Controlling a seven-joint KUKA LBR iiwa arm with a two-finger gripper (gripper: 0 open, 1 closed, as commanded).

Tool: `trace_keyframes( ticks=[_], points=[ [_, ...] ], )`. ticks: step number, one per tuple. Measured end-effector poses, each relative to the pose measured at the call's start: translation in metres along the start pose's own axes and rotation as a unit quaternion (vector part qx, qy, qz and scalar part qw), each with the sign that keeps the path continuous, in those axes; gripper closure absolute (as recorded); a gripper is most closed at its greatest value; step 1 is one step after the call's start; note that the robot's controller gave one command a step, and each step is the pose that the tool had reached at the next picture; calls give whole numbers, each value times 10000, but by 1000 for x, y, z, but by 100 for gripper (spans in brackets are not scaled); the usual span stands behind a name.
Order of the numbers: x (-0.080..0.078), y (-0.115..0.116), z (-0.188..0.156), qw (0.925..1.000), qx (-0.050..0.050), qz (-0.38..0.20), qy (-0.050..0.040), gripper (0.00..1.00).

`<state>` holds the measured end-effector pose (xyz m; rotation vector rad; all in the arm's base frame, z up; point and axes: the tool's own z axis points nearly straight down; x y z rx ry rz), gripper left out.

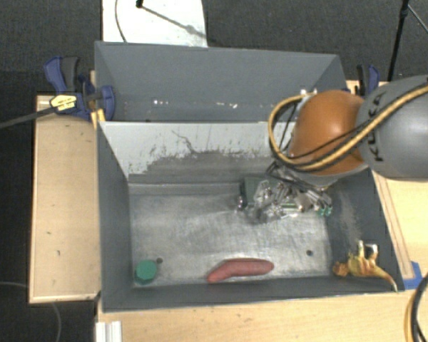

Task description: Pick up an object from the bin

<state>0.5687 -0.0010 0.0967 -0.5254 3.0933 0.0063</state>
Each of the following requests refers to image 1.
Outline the red toy sausage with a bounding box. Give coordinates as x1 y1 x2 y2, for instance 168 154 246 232
206 258 275 284

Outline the dark green flat block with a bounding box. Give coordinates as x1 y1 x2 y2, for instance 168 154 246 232
243 176 269 207

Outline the grey metal bin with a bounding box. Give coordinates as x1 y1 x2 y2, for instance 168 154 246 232
93 40 406 313

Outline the pale wood board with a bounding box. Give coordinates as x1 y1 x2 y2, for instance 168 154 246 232
28 94 103 304

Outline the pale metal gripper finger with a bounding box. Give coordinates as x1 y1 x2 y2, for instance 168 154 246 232
252 180 272 207
243 205 272 225

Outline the green hexagonal cap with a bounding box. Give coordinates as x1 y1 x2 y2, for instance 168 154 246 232
134 259 159 286

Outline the yellow toy dinosaur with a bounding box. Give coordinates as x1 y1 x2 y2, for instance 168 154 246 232
332 239 399 293

